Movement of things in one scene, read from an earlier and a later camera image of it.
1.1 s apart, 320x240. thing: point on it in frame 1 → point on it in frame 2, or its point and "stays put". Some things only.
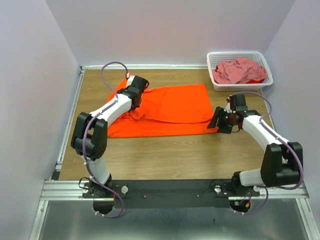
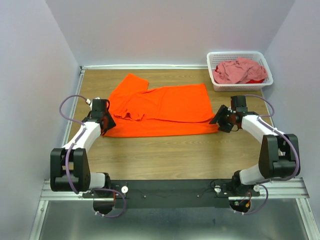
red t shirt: x=255 y=81 stays put
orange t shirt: x=178 y=109 stays put
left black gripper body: x=139 y=104 → x=110 y=122
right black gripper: x=219 y=112 stays put
